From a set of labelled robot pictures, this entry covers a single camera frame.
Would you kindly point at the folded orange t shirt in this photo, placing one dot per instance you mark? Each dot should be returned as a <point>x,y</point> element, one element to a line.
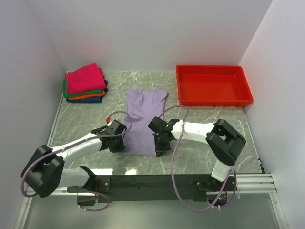
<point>87,96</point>

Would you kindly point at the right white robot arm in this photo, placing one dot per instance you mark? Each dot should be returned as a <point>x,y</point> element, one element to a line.
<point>225,142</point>

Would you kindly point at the black base beam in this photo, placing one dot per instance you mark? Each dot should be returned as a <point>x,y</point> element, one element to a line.
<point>156,187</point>

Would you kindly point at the folded pink t shirt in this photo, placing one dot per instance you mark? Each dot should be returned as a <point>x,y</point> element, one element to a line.
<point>86,78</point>

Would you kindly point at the folded green t shirt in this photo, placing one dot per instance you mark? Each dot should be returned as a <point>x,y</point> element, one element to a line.
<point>67,95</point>

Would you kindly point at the lavender t shirt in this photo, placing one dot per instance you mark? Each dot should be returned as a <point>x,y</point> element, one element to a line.
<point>142,107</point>

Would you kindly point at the red plastic tray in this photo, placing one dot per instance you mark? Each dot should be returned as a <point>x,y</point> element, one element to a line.
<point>212,85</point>

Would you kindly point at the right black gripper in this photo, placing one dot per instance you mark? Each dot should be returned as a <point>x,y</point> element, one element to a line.
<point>159,149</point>

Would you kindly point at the aluminium rail frame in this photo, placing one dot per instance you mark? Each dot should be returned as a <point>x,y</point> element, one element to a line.
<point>234,184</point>

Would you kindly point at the folded navy blue t shirt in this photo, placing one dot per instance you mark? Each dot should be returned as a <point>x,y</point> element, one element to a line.
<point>88,101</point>

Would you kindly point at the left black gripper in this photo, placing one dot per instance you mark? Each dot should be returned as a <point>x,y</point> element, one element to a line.
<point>120,147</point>

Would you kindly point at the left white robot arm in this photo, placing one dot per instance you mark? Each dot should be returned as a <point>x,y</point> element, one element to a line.
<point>46,170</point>

